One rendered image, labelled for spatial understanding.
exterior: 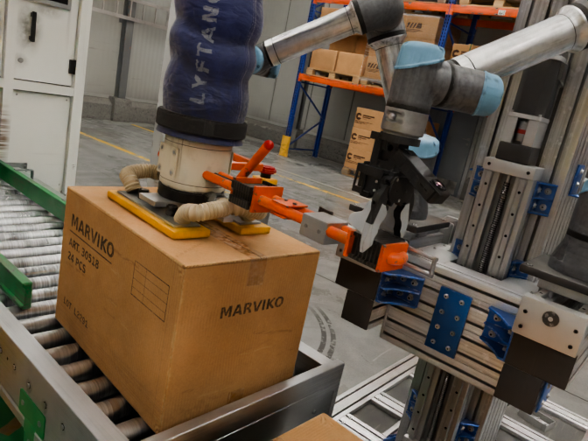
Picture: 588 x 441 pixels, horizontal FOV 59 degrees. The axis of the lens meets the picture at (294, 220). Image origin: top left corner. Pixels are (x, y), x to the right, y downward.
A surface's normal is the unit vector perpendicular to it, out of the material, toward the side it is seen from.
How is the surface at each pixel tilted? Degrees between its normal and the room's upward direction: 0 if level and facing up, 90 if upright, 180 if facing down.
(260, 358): 90
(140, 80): 90
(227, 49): 69
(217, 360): 90
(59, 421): 90
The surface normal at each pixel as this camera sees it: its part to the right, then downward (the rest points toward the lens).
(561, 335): -0.63, 0.07
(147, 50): 0.75, 0.30
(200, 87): 0.19, -0.02
